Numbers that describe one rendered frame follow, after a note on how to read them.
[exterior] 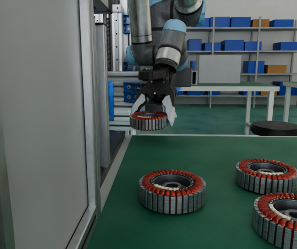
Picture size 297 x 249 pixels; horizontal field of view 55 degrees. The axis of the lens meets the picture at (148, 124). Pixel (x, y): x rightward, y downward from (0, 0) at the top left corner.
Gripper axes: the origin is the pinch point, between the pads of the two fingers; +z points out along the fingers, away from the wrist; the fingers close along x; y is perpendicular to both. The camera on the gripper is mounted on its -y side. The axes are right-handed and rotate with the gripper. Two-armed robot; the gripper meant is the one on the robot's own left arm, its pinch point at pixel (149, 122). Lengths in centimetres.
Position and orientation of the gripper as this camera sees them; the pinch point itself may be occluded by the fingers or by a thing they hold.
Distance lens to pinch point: 83.7
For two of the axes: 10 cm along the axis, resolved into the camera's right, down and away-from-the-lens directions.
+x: -8.9, -0.9, 4.5
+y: 3.9, 3.3, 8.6
